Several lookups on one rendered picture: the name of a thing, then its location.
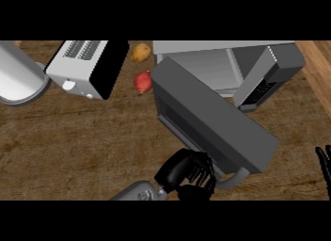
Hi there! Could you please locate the grey microwave body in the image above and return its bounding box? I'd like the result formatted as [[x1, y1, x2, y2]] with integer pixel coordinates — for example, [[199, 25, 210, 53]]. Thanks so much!
[[152, 40, 307, 113]]

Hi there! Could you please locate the white toaster oven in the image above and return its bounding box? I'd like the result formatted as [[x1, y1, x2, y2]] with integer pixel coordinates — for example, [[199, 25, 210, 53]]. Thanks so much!
[[43, 40, 130, 102]]

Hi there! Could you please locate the yellow potato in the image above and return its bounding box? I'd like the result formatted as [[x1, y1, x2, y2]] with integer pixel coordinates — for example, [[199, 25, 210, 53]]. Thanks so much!
[[128, 42, 153, 64]]

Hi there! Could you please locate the dark grey microwave door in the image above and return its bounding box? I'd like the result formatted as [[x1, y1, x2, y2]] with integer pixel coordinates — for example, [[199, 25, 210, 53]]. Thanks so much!
[[151, 56, 280, 190]]

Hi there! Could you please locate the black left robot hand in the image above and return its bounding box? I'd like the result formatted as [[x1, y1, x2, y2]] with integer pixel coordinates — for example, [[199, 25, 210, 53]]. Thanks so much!
[[153, 148, 218, 201]]

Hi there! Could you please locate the red sweet potato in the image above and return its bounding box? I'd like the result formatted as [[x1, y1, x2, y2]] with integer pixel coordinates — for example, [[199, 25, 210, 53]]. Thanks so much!
[[133, 70, 153, 95]]

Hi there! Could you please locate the white cylindrical appliance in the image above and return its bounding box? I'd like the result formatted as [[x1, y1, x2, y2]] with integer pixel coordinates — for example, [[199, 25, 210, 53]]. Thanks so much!
[[0, 40, 53, 107]]

